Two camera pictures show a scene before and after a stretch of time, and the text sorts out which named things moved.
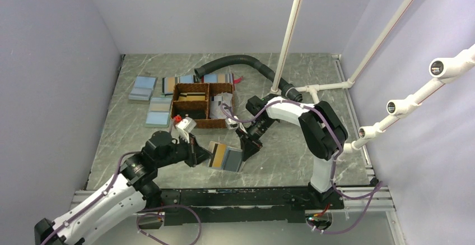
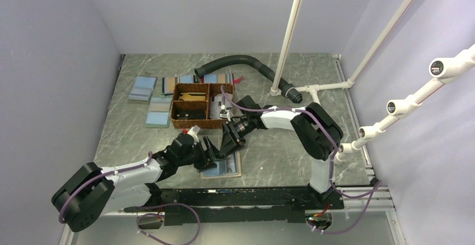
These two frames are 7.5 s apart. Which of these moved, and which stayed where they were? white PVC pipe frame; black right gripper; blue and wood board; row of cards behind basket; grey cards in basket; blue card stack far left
Moved: black right gripper; blue and wood board
Stayed: row of cards behind basket; white PVC pipe frame; grey cards in basket; blue card stack far left
